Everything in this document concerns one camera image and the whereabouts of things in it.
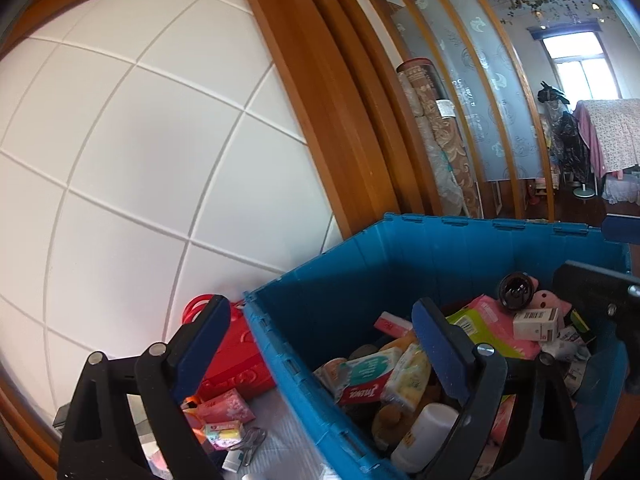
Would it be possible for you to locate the blue plastic storage crate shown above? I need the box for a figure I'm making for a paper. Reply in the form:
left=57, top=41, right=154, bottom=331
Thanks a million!
left=244, top=214, right=631, bottom=479

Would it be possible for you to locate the rolled patterned carpet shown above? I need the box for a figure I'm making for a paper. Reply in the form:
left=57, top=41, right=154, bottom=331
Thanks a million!
left=396, top=58, right=484, bottom=218

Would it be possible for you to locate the wooden slat glass partition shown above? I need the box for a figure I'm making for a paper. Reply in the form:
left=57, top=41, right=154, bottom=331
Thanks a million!
left=369, top=0, right=555, bottom=221

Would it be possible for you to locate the pink patterned tissue pack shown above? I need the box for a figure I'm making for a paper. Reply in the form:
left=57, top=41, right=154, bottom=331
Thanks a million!
left=195, top=389, right=256, bottom=424

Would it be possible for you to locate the red toy suitcase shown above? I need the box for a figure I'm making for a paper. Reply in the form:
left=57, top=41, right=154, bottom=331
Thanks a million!
left=183, top=301, right=276, bottom=403

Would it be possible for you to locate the white medicine jar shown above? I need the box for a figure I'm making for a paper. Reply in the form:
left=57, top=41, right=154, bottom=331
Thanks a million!
left=390, top=403, right=459, bottom=474

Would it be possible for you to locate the brown teddy bear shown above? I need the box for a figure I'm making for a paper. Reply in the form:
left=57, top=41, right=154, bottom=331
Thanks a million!
left=371, top=386, right=442, bottom=452

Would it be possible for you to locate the small pink plush toy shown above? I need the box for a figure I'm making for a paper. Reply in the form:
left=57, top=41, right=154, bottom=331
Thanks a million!
left=526, top=278, right=572, bottom=316

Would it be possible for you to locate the green label brown bottle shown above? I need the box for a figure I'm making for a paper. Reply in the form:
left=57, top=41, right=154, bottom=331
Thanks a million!
left=498, top=272, right=535, bottom=312

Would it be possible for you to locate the small white medicine box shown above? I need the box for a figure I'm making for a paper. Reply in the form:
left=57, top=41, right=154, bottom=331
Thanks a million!
left=512, top=308, right=560, bottom=342

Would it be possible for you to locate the green wet wipes pack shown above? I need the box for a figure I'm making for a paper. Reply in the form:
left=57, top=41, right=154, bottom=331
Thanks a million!
left=447, top=309, right=502, bottom=348

